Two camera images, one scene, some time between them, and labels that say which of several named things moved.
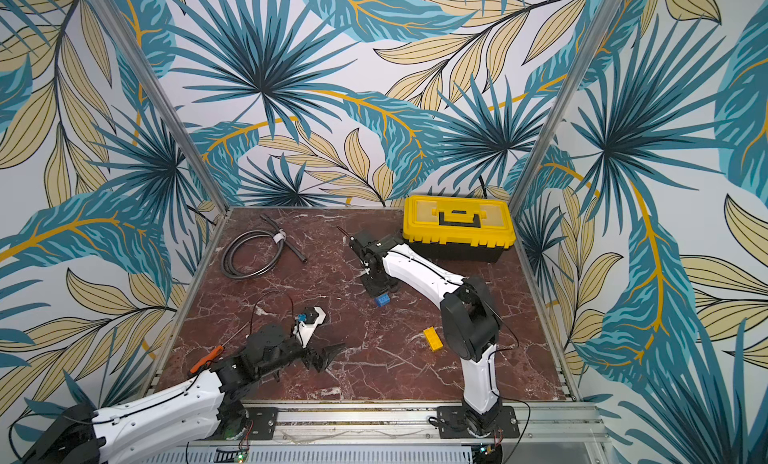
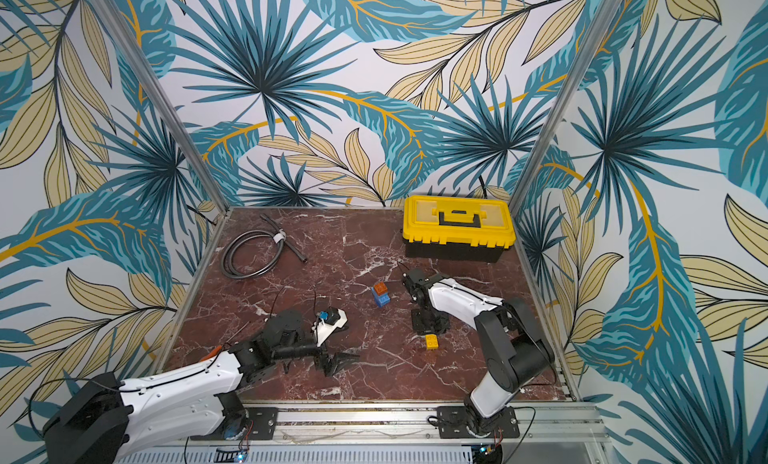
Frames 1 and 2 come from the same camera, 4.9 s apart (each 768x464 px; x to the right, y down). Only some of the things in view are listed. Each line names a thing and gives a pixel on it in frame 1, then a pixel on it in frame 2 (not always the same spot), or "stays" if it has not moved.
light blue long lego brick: [382, 300] stays
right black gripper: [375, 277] → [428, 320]
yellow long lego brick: [433, 338] stays
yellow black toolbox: [459, 229] stays
